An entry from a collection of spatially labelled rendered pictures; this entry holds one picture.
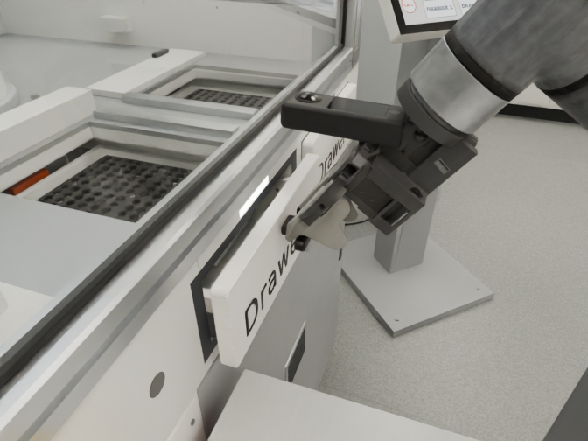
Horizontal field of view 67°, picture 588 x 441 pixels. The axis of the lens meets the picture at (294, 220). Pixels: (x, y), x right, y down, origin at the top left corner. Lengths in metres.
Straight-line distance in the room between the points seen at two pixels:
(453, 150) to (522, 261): 1.70
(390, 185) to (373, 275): 1.36
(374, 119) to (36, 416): 0.32
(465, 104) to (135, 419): 0.36
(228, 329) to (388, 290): 1.32
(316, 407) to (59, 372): 0.30
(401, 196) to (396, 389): 1.12
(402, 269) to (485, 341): 0.39
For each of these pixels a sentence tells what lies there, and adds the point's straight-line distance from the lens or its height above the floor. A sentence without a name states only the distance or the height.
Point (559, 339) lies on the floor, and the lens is 1.81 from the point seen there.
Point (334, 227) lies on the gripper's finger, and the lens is 0.46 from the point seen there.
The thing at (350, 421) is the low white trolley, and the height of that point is 0.76.
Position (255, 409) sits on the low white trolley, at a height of 0.76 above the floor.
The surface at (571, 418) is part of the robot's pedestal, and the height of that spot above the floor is 0.33.
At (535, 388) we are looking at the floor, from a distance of 1.63.
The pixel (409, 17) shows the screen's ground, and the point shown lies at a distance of 1.20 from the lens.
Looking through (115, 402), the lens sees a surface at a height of 0.91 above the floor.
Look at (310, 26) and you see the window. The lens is 0.69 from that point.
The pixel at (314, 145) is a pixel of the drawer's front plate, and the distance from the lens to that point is 0.65.
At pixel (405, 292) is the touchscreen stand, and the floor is 0.04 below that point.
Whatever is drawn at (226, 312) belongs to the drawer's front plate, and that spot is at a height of 0.90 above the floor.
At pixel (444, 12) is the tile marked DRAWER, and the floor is 0.99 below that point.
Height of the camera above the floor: 1.20
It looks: 35 degrees down
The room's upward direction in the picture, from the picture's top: straight up
